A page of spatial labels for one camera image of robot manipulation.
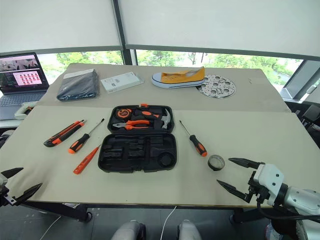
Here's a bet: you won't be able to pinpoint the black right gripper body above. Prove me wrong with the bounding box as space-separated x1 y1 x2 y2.
245 171 271 204

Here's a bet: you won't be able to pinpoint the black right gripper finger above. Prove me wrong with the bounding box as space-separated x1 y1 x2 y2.
228 157 266 171
216 179 249 203

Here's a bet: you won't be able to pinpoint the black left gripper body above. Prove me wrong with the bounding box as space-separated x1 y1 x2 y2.
0 186 18 208

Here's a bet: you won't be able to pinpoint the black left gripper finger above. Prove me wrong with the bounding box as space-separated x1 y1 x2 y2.
0 167 25 179
12 182 44 206

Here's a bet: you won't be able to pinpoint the black orange screwdriver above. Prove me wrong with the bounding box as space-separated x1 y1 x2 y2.
178 119 209 158
68 118 106 155

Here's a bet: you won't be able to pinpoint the orange voltage tester screwdriver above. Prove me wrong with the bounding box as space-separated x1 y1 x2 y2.
72 144 102 175

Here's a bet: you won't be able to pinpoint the black tool case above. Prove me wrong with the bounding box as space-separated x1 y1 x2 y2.
97 103 179 174

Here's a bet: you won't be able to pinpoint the black electrical tape roll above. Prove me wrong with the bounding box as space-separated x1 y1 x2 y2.
207 154 226 172

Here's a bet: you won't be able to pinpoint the grey rounded shell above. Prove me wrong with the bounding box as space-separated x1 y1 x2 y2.
110 220 147 240
177 219 202 240

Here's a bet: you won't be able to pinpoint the orange black utility knife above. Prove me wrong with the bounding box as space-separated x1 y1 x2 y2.
43 120 85 148

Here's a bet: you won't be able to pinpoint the white handheld device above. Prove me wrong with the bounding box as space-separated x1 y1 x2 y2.
14 100 39 120

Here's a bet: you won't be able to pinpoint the black office chair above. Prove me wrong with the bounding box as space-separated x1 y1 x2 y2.
284 99 320 149

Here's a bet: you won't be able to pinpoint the perforated round metal plate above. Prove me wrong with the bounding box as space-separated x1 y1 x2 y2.
195 74 237 99

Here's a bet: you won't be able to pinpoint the steel claw hammer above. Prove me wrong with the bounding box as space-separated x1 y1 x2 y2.
134 107 176 131

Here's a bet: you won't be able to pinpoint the grey open laptop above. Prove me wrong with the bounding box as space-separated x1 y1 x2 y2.
0 51 50 122

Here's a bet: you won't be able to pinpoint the black folded fabric bag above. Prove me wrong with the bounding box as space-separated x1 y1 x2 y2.
56 69 102 102

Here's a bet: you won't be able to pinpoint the yellow canvas shoe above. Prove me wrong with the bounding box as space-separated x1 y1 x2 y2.
151 66 207 89

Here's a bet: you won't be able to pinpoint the orange black tape measure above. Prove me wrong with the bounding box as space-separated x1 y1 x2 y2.
116 107 136 119

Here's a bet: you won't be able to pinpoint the white flat cardboard box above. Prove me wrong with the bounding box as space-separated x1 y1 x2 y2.
100 71 145 94

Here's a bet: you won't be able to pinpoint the white roller blind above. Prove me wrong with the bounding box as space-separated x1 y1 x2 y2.
118 0 320 61
0 0 124 55

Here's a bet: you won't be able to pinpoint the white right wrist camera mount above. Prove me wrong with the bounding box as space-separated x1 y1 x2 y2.
251 163 285 199

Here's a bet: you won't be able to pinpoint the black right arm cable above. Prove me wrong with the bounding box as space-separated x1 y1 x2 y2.
256 197 320 222

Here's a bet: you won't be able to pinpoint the white cable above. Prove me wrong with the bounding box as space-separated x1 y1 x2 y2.
39 214 62 240
160 205 178 240

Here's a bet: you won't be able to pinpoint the orange handled pliers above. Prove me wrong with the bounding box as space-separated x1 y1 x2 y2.
112 119 152 132

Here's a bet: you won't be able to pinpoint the dark window frame pillar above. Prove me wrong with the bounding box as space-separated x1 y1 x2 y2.
110 0 139 67

